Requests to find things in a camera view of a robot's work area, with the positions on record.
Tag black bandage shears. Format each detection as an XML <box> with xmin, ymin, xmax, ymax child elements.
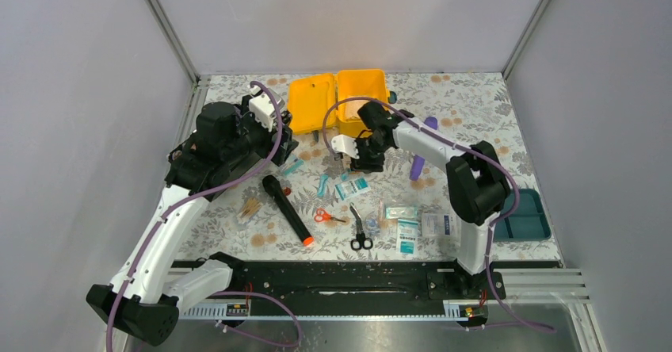
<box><xmin>349</xmin><ymin>203</ymin><xmax>373</xmax><ymax>251</ymax></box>

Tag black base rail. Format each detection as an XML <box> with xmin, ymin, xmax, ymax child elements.
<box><xmin>227</xmin><ymin>259</ymin><xmax>506</xmax><ymax>318</ymax></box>

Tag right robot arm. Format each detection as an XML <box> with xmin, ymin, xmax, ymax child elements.
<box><xmin>344</xmin><ymin>100</ymin><xmax>513</xmax><ymax>298</ymax></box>

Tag teal gauze packet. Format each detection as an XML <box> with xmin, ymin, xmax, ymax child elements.
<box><xmin>335</xmin><ymin>178</ymin><xmax>371</xmax><ymax>201</ymax></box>

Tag orange handled small scissors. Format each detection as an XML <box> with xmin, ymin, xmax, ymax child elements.
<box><xmin>313</xmin><ymin>208</ymin><xmax>346</xmax><ymax>223</ymax></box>

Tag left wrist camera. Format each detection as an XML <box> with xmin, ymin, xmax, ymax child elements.
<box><xmin>249</xmin><ymin>92</ymin><xmax>287</xmax><ymax>132</ymax></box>

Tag clear bag blue tape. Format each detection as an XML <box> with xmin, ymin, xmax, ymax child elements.
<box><xmin>364</xmin><ymin>199</ymin><xmax>389</xmax><ymax>238</ymax></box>

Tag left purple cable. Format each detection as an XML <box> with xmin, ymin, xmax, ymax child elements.
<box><xmin>105</xmin><ymin>80</ymin><xmax>304</xmax><ymax>352</ymax></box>

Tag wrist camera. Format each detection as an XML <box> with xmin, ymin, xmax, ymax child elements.
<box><xmin>330</xmin><ymin>134</ymin><xmax>360</xmax><ymax>160</ymax></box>
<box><xmin>249</xmin><ymin>92</ymin><xmax>287</xmax><ymax>132</ymax></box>

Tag white blue medicine packet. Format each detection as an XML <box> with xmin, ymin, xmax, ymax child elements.
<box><xmin>421</xmin><ymin>212</ymin><xmax>460</xmax><ymax>238</ymax></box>

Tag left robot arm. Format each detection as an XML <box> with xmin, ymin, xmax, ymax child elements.
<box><xmin>86</xmin><ymin>91</ymin><xmax>296</xmax><ymax>346</ymax></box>

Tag purple cylindrical tube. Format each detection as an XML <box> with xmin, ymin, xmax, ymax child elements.
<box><xmin>409</xmin><ymin>116</ymin><xmax>439</xmax><ymax>182</ymax></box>

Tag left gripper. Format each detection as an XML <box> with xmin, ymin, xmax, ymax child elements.
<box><xmin>223</xmin><ymin>96</ymin><xmax>298</xmax><ymax>165</ymax></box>

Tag small teal wrapped item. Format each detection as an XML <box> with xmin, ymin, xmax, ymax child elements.
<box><xmin>316</xmin><ymin>174</ymin><xmax>330</xmax><ymax>197</ymax></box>

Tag black poker chip case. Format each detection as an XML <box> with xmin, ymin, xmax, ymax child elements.
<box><xmin>165</xmin><ymin>139</ymin><xmax>196</xmax><ymax>185</ymax></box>

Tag wooden sticks bundle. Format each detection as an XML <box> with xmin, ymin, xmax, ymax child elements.
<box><xmin>238</xmin><ymin>197</ymin><xmax>262</xmax><ymax>221</ymax></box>

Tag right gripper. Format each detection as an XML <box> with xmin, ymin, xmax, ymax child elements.
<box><xmin>348</xmin><ymin>136</ymin><xmax>390</xmax><ymax>176</ymax></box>

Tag teal dressing packet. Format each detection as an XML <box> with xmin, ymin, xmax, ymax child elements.
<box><xmin>396</xmin><ymin>218</ymin><xmax>421</xmax><ymax>255</ymax></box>

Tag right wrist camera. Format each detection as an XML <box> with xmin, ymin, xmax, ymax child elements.
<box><xmin>330</xmin><ymin>134</ymin><xmax>360</xmax><ymax>160</ymax></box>

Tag black flashlight orange tip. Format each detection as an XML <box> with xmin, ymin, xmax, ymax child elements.
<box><xmin>262</xmin><ymin>175</ymin><xmax>314</xmax><ymax>247</ymax></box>

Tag boxed bandage pack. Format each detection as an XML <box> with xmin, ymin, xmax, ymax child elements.
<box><xmin>342</xmin><ymin>153</ymin><xmax>352</xmax><ymax>174</ymax></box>

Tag teal plastic tray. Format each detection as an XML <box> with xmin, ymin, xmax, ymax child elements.
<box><xmin>494</xmin><ymin>189</ymin><xmax>552</xmax><ymax>242</ymax></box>

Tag yellow plastic kit box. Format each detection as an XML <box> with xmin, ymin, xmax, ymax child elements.
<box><xmin>288</xmin><ymin>69</ymin><xmax>391</xmax><ymax>137</ymax></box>

